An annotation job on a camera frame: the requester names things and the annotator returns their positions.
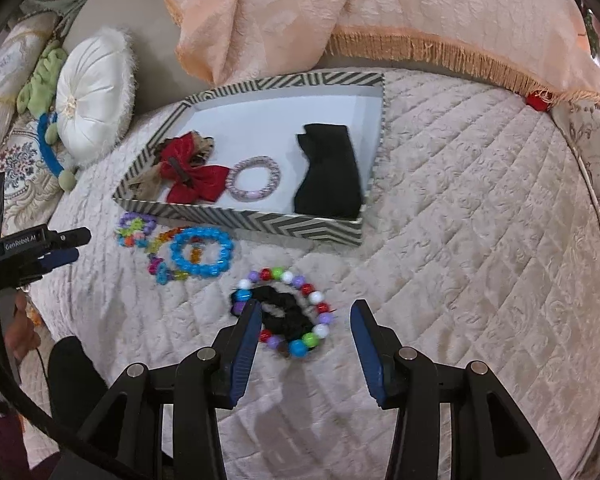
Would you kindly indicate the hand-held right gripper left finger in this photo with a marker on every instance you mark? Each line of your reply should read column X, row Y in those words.
column 245, row 355

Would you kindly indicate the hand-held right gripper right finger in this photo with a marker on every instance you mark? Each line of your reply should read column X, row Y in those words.
column 367, row 355

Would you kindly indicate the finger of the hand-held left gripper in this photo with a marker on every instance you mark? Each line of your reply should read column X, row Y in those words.
column 60, row 258
column 72, row 236

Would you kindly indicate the black scrunchie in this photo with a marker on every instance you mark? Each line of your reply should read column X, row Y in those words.
column 285, row 317

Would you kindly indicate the striped cardboard box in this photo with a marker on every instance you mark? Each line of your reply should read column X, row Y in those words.
column 280, row 120

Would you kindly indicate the person's left hand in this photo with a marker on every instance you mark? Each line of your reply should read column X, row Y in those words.
column 20, row 320

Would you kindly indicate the floral patterned cloth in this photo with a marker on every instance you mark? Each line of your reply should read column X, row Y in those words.
column 20, row 160

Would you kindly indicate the beige fabric bow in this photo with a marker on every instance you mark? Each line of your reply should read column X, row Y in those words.
column 145, row 185

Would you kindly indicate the blue fuzzy hoop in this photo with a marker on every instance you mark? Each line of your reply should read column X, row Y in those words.
column 45, row 150

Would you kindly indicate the person's dark clothing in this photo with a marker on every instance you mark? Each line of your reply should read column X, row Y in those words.
column 75, row 380

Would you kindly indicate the red fabric bow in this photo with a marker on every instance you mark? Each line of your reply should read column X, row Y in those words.
column 200, row 180

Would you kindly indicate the white round cushion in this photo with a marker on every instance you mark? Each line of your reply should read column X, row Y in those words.
column 92, row 95

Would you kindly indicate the green plush toy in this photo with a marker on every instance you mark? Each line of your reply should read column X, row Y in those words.
column 42, row 80

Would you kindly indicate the black folded cloth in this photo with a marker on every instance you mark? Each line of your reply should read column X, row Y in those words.
column 330, row 180

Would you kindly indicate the cream quilted bedcover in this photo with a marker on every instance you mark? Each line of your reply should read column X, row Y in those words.
column 480, row 210

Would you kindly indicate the pale embroidered cushion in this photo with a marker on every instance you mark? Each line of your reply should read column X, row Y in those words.
column 10, row 60

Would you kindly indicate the grey sofa backrest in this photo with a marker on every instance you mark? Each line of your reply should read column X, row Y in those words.
column 130, row 5

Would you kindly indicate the small red object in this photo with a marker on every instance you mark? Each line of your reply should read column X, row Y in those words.
column 536, row 101

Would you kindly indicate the peach fringed cloth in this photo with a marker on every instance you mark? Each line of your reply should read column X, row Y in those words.
column 380, row 0

